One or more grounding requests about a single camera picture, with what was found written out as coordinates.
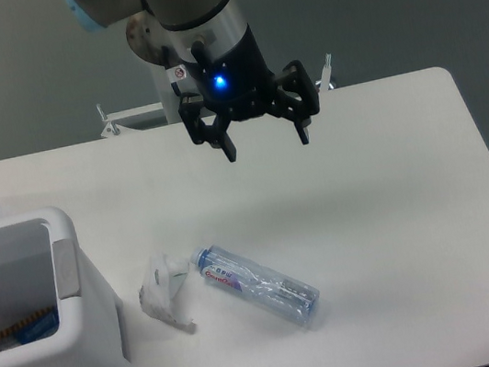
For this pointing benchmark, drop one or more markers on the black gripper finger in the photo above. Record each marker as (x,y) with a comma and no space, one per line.
(295,98)
(190,108)

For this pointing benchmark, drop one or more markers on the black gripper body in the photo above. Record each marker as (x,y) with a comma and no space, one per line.
(237,84)

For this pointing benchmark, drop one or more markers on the clear plastic bottle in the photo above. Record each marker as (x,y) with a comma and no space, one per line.
(272,290)

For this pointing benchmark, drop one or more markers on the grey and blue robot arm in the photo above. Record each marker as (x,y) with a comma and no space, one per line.
(172,14)

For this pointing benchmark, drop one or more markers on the blue and orange trash packet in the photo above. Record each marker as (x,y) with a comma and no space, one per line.
(39,325)

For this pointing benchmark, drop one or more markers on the white plastic trash can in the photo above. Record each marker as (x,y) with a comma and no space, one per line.
(42,265)

